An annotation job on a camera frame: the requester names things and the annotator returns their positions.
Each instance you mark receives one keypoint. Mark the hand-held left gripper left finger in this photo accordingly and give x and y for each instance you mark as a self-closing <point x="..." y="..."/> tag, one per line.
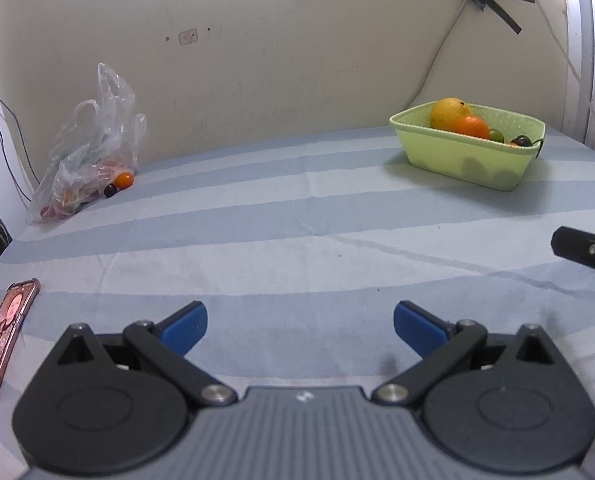
<point x="185" y="327"/>

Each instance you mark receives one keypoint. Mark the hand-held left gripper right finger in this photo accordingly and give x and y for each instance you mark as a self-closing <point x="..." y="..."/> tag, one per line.
<point x="417" y="326"/>

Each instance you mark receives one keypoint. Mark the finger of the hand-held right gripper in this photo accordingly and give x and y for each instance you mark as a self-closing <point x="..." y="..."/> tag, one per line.
<point x="585" y="247"/>

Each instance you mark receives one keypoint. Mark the light green plastic basket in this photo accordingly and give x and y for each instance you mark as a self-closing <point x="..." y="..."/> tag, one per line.
<point x="457" y="160"/>

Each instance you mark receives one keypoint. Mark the dark purple fruit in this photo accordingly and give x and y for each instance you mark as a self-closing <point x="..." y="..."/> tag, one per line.
<point x="522" y="140"/>

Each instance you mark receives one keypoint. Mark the striped blue bed sheet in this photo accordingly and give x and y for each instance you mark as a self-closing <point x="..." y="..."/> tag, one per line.
<point x="297" y="240"/>

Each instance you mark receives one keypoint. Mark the small green fruit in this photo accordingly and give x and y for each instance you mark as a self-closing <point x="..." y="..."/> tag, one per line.
<point x="496" y="135"/>

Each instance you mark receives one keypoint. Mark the dark grape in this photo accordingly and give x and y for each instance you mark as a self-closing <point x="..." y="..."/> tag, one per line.
<point x="109" y="190"/>

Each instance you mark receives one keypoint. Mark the small orange tomato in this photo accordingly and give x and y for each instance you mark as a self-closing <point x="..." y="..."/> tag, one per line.
<point x="124" y="179"/>

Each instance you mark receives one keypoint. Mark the orange tangerine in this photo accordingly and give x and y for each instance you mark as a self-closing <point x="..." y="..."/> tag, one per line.
<point x="471" y="126"/>

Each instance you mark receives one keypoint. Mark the smartphone in pink case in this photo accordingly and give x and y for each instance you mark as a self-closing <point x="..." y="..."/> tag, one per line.
<point x="4" y="332"/>

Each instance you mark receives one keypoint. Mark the large yellow citrus fruit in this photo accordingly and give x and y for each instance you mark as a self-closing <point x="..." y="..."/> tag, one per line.
<point x="447" y="112"/>

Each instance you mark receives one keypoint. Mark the clear plastic bag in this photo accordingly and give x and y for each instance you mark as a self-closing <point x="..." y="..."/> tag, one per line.
<point x="84" y="160"/>

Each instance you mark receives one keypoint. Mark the small wall sticker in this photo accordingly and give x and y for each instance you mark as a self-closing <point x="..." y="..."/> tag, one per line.
<point x="188" y="36"/>

